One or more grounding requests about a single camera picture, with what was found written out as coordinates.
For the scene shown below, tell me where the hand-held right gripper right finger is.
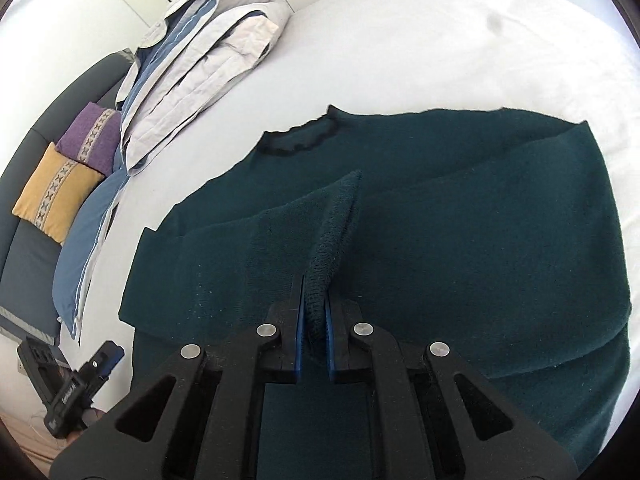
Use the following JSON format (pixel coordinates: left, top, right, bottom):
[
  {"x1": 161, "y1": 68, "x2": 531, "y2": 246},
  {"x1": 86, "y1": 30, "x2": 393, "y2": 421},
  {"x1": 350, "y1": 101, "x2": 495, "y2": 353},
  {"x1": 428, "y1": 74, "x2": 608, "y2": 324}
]
[{"x1": 325, "y1": 296, "x2": 581, "y2": 480}]

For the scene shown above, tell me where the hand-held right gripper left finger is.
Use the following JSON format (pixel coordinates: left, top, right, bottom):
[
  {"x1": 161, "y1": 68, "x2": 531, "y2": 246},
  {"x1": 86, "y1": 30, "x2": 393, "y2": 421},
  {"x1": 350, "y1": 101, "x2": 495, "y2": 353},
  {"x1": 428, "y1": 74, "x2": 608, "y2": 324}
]
[{"x1": 50, "y1": 275, "x2": 306, "y2": 480}]

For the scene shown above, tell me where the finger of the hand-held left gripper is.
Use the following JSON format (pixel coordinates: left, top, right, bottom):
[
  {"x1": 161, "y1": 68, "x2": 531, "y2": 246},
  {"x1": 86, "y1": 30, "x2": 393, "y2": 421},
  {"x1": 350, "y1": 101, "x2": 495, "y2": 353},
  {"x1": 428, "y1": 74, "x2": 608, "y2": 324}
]
[
  {"x1": 16, "y1": 337, "x2": 68, "y2": 403},
  {"x1": 75, "y1": 341, "x2": 125, "y2": 386}
]

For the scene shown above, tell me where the dark green sweater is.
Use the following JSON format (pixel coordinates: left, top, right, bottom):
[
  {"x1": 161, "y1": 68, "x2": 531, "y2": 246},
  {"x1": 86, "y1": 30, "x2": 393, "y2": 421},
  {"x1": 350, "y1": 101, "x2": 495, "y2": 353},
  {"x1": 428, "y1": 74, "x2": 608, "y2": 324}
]
[{"x1": 118, "y1": 105, "x2": 632, "y2": 480}]

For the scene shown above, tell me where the person's left hand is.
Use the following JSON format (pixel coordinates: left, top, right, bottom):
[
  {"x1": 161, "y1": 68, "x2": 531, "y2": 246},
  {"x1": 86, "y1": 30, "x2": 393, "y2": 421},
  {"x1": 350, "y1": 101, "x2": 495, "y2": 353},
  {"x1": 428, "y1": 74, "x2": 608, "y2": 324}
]
[{"x1": 67, "y1": 406, "x2": 110, "y2": 445}]

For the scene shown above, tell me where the grey pillow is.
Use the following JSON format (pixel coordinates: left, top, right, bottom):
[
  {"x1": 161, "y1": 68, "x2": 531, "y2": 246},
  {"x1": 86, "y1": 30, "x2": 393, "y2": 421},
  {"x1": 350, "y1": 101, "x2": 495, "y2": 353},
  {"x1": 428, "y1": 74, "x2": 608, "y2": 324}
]
[{"x1": 0, "y1": 50, "x2": 137, "y2": 347}]

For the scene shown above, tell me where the blue pillow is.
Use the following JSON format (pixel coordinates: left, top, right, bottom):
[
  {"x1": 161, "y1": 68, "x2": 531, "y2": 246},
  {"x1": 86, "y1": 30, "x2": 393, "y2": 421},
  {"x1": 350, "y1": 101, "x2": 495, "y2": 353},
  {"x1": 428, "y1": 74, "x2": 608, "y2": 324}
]
[{"x1": 53, "y1": 166, "x2": 132, "y2": 343}]

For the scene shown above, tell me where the yellow patterned cushion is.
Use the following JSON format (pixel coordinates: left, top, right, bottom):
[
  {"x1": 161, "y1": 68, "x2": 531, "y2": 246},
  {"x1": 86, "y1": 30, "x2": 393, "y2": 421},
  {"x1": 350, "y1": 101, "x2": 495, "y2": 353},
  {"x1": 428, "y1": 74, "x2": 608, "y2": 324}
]
[{"x1": 11, "y1": 142, "x2": 106, "y2": 246}]

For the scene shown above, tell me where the purple patterned cushion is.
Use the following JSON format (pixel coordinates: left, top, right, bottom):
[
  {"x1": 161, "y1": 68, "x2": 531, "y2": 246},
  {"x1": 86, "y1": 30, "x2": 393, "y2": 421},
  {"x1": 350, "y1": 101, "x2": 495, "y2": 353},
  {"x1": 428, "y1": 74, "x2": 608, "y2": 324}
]
[{"x1": 55, "y1": 101, "x2": 123, "y2": 177}]

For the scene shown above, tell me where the folded grey and blue duvet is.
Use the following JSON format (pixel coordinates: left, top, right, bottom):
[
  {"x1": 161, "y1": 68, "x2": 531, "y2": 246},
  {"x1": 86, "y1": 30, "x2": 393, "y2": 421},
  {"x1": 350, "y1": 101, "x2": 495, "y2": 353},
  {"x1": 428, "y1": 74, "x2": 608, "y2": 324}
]
[{"x1": 114, "y1": 0, "x2": 292, "y2": 177}]

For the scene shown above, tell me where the white bed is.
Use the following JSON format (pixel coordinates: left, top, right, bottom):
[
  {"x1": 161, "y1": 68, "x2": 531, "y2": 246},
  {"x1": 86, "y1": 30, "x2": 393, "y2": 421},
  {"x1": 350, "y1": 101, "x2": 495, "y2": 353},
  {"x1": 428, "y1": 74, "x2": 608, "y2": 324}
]
[{"x1": 57, "y1": 0, "x2": 640, "y2": 411}]

